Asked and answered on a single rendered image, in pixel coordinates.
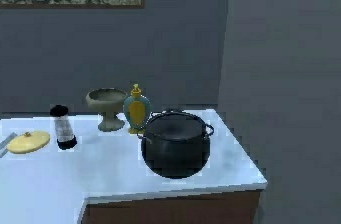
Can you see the yellow round lid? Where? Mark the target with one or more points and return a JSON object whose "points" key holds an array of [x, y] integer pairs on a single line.
{"points": [[28, 142]]}

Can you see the black round cooking pot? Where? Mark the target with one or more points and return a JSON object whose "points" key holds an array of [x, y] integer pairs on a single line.
{"points": [[174, 146]]}

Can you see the framed wall picture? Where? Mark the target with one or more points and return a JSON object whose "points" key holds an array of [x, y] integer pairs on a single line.
{"points": [[61, 3]]}

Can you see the black and clear grinder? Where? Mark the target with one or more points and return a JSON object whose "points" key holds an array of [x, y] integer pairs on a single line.
{"points": [[63, 128]]}

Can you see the teal and yellow bottle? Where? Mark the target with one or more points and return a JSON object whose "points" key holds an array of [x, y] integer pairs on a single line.
{"points": [[136, 111]]}

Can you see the white-topped brown counter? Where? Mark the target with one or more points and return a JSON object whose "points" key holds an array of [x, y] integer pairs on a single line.
{"points": [[111, 173]]}

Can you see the grey-green pottery chalice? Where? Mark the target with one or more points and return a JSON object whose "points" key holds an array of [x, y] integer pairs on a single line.
{"points": [[107, 101]]}

